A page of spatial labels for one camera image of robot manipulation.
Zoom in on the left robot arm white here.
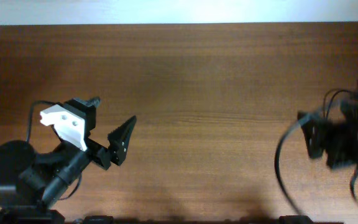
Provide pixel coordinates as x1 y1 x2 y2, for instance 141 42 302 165
0 116 137 223

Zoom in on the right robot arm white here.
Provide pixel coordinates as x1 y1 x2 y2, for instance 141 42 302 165
298 81 358 169

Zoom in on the thick black cable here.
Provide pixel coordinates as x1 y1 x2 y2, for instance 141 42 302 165
273 88 358 218

